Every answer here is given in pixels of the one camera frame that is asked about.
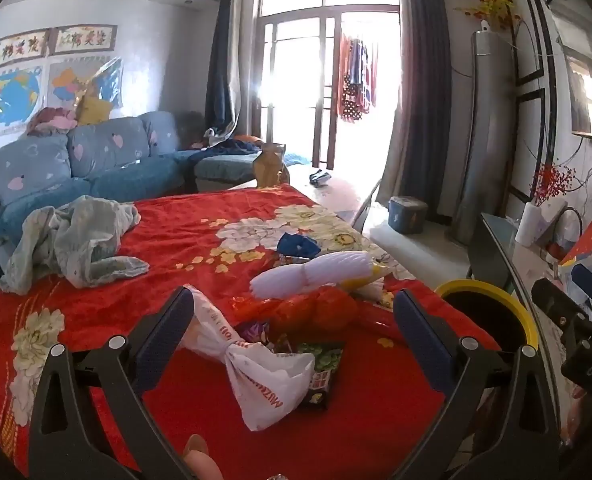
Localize brown paper bag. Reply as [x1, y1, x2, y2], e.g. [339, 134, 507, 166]
[253, 142, 291, 188]

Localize yellow white foam net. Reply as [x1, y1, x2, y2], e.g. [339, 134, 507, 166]
[338, 255, 407, 306]

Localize pink clothes pile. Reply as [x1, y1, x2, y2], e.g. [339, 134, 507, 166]
[26, 106, 79, 136]

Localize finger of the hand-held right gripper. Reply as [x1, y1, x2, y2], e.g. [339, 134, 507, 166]
[532, 276, 589, 333]

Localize orange plastic bag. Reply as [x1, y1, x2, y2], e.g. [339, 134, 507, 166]
[231, 285, 361, 337]

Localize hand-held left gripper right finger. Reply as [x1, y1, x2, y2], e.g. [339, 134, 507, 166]
[392, 287, 561, 480]

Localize yellow cushion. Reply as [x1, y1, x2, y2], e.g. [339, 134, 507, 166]
[76, 92, 112, 126]

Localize dark blue curtain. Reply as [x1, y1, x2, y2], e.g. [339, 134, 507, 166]
[205, 0, 241, 136]

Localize yellow artificial flowers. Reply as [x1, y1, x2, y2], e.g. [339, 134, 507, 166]
[453, 0, 521, 31]

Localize hanging clothes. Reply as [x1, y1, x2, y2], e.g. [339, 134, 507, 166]
[338, 30, 381, 123]

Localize white plastic bag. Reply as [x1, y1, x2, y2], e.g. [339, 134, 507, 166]
[183, 284, 317, 432]

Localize country map poster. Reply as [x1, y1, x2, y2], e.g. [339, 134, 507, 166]
[46, 57, 124, 111]

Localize grey standing air conditioner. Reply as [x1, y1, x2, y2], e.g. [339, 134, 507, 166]
[443, 30, 519, 248]

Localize dark blue cloth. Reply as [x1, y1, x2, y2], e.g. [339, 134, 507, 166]
[216, 135, 271, 153]

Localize glass balcony door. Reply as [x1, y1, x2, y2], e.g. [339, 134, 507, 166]
[253, 0, 401, 171]

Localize yellow rimmed trash bin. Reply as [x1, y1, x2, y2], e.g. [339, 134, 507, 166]
[433, 279, 541, 361]

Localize white vase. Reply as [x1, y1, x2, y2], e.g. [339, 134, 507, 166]
[516, 202, 544, 248]

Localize grey green cloth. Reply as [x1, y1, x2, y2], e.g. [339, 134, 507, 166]
[0, 195, 149, 296]

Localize person's left hand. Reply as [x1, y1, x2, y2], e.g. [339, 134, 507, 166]
[182, 434, 223, 480]

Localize purple snack packet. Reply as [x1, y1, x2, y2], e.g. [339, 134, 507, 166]
[238, 321, 277, 346]

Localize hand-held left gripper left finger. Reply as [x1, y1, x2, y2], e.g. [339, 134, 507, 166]
[27, 286, 199, 480]

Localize calligraphy poster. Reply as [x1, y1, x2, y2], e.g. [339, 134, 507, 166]
[51, 24, 119, 56]
[0, 30, 52, 73]

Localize red floral blanket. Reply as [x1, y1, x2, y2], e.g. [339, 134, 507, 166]
[0, 182, 501, 480]

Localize wall television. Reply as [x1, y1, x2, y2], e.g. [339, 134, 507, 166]
[556, 5, 592, 141]

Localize blue wrapper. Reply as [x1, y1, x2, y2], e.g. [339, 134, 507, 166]
[276, 232, 323, 260]

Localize blue heart print sofa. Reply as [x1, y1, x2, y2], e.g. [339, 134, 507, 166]
[0, 110, 311, 301]

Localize wooden coffee table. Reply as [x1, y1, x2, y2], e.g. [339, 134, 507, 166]
[226, 165, 381, 233]

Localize blue storage box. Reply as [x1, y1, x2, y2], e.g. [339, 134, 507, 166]
[387, 195, 429, 235]

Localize red berry branches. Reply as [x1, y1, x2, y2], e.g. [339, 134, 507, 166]
[528, 162, 576, 208]

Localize green snack packet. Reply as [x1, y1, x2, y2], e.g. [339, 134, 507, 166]
[296, 342, 347, 408]

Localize world map poster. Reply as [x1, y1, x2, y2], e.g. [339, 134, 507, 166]
[0, 65, 44, 138]

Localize glass top television cabinet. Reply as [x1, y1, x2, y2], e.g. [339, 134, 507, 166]
[468, 212, 576, 311]

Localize grey curtain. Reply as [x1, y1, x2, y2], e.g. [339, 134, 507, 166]
[376, 0, 456, 221]

